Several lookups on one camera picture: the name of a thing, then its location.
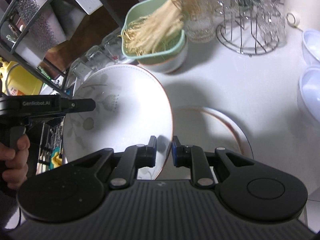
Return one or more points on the wire glass holder rack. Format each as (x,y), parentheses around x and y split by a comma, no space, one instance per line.
(252,27)

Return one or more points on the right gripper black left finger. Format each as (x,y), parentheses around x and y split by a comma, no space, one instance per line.
(133,158)

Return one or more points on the dried noodle bundle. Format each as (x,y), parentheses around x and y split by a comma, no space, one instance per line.
(154,33)

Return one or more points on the red lid plastic jar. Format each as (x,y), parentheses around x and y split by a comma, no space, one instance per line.
(198,21)

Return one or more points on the white ceramic bowl brown rim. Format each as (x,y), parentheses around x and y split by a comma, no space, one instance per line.
(165,64)

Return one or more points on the clear plastic bowl near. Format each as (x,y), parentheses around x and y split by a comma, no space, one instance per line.
(308,95)

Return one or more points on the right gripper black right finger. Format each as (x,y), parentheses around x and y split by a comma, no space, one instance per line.
(193,158)

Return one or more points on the black metal shelf rack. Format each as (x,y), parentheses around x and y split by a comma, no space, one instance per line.
(53,33)

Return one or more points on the yellow oil bottle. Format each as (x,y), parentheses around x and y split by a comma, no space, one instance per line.
(18,81)

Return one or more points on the person's left hand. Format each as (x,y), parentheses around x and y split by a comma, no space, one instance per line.
(15,173)

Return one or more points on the green colander basket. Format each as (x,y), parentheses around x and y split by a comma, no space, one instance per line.
(145,8)

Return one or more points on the white plate green floral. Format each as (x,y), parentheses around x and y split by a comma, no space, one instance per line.
(131,106)
(209,129)

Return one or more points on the white electric cooker pot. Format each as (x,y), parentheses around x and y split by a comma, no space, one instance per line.
(302,14)

